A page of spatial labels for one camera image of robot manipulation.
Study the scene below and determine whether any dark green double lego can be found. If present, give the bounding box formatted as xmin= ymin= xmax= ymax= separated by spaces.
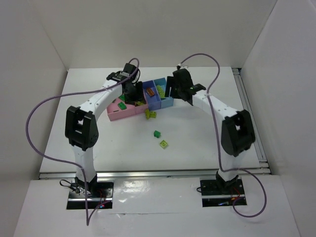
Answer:
xmin=118 ymin=102 xmax=127 ymax=110

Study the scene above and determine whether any large pink bin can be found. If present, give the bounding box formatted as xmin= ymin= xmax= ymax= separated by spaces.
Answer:
xmin=106 ymin=98 xmax=136 ymax=121

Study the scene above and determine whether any yellow-green small lego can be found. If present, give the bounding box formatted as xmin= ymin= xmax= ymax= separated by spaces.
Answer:
xmin=150 ymin=111 xmax=157 ymax=118

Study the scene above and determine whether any purple cable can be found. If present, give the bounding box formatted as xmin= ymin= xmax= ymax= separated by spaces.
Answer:
xmin=178 ymin=53 xmax=268 ymax=218
xmin=25 ymin=58 xmax=140 ymax=226

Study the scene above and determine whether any pale green long lego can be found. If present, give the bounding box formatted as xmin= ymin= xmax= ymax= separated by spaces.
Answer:
xmin=156 ymin=85 xmax=165 ymax=99

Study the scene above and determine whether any light blue bin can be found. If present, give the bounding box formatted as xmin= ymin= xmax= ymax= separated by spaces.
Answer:
xmin=154 ymin=78 xmax=174 ymax=109

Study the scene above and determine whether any aluminium front rail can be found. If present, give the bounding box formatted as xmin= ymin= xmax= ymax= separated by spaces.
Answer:
xmin=38 ymin=168 xmax=272 ymax=180

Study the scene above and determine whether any purple-blue bin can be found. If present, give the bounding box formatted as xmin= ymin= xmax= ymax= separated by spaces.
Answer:
xmin=143 ymin=80 xmax=161 ymax=111

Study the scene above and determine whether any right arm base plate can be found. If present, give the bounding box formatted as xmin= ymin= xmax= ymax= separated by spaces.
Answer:
xmin=196 ymin=179 xmax=247 ymax=207

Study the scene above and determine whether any small pink bin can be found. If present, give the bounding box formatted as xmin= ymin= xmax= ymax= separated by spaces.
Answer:
xmin=134 ymin=100 xmax=148 ymax=115

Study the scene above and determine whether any aluminium side rail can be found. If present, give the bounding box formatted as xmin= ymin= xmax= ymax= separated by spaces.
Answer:
xmin=232 ymin=68 xmax=271 ymax=174

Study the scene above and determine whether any pale green square lego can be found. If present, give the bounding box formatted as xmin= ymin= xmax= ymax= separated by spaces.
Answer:
xmin=159 ymin=140 xmax=168 ymax=149

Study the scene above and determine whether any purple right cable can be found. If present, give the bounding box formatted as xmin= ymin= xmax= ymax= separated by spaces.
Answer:
xmin=178 ymin=53 xmax=268 ymax=218

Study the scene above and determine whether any orange lego plate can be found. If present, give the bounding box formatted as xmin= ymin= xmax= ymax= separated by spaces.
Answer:
xmin=146 ymin=87 xmax=155 ymax=97

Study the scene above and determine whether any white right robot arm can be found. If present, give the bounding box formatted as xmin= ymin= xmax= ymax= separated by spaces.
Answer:
xmin=165 ymin=67 xmax=255 ymax=193

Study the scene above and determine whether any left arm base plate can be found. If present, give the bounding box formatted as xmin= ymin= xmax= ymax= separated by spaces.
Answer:
xmin=59 ymin=179 xmax=114 ymax=210

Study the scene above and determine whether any dark green lego brick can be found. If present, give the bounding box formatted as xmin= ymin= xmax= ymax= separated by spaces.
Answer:
xmin=154 ymin=130 xmax=161 ymax=138

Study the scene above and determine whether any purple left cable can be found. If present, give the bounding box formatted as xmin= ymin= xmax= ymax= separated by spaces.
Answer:
xmin=25 ymin=58 xmax=140 ymax=226

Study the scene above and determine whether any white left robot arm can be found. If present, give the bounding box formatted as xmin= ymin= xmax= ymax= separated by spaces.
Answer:
xmin=65 ymin=63 xmax=144 ymax=194

